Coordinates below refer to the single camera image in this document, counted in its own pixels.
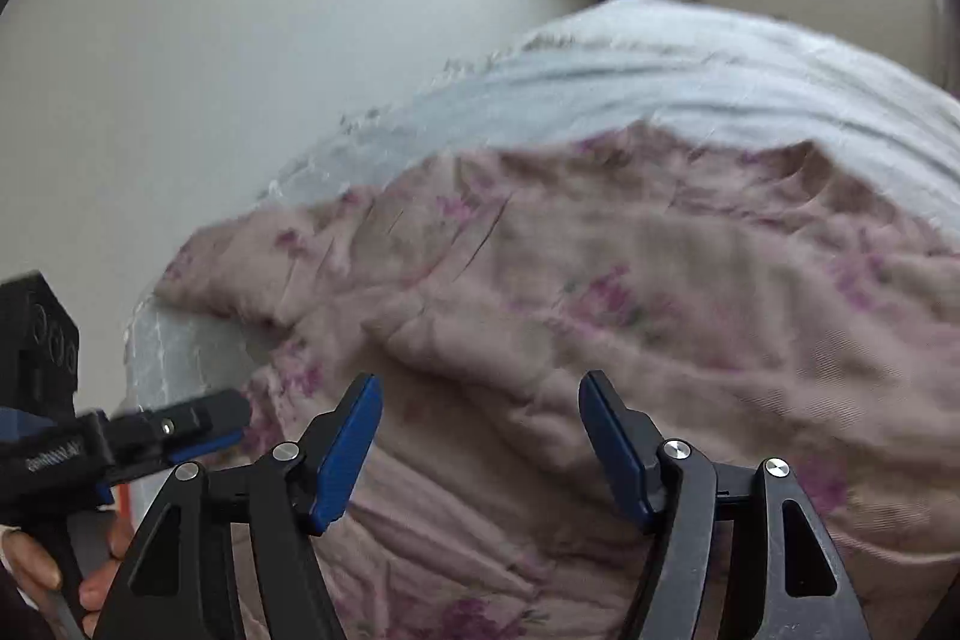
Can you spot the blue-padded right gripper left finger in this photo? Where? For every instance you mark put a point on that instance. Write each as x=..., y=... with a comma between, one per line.
x=178, y=578

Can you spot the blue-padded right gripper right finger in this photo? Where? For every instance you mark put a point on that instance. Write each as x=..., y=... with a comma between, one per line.
x=786, y=579

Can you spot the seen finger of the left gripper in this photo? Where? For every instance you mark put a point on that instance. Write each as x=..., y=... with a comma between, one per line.
x=202, y=425

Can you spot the pink floral padded jacket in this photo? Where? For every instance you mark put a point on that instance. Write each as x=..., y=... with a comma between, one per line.
x=754, y=303

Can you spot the person's left hand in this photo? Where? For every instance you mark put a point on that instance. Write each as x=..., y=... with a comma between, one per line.
x=38, y=578

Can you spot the grey quilted bedspread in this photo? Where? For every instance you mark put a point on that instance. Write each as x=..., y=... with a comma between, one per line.
x=710, y=77

